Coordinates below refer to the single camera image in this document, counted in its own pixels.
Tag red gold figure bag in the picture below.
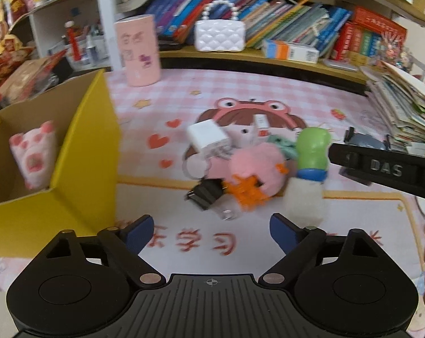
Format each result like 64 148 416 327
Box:
0 0 35 78

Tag stack of paper booklets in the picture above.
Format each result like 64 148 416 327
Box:
360 60 425 148

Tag wooden bookshelf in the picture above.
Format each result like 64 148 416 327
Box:
117 0 425 94

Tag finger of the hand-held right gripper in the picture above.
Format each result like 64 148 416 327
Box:
329 142 362 178

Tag yellow cardboard box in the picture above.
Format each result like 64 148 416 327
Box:
0 68 123 257

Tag teal small item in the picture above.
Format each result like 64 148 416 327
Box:
267 134 299 159

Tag white quilted pearl handbag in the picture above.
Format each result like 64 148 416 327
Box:
193 0 246 53

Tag pink and orange plush toy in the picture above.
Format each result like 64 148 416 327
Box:
223 144 288 212

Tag white shelf unit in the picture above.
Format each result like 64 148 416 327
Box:
0 0 118 71

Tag red tassel ornament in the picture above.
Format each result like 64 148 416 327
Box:
65 21 80 60

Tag white pen holder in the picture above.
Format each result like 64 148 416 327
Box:
87 33 109 65
65 40 88 66

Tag orange and white carton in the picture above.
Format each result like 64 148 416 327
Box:
262 39 320 64

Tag row of colourful books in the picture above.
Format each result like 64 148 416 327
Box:
145 0 354 50

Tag black clip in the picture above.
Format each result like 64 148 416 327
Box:
187 179 227 211

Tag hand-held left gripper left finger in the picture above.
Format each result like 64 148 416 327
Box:
45 215 163 288

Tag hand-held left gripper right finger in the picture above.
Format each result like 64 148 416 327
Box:
260 213 380 287

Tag white charger adapter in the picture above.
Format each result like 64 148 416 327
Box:
187 120 231 158

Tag green and white plush toy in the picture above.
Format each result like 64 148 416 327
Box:
283 127 332 226

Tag red thick books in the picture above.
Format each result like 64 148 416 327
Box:
330 6 408 67

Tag pink cylinder container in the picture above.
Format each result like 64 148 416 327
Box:
114 14 161 87

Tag pink paw plush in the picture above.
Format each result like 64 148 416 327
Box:
9 120 57 190

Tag pink checkered printed tablecloth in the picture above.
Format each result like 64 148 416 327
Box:
0 68 425 296

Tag dark grey device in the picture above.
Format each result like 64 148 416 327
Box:
341 128 392 185

